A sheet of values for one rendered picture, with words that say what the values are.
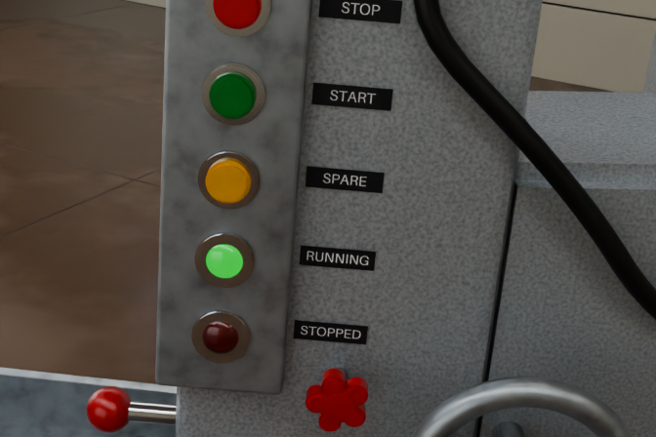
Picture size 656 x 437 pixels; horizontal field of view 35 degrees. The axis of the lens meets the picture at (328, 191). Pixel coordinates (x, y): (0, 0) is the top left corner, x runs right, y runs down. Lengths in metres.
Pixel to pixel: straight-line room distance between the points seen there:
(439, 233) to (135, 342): 2.64
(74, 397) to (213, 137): 0.36
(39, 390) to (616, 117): 0.51
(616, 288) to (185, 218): 0.27
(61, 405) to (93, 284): 2.70
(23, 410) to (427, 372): 0.38
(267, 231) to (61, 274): 3.07
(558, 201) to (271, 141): 0.18
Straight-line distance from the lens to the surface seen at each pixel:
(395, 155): 0.62
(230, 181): 0.60
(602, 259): 0.67
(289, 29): 0.58
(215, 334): 0.64
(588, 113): 0.77
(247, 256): 0.62
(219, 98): 0.58
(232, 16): 0.57
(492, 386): 0.63
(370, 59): 0.60
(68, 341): 3.25
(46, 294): 3.54
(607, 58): 6.99
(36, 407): 0.91
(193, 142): 0.60
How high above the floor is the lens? 1.56
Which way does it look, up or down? 20 degrees down
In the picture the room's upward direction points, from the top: 5 degrees clockwise
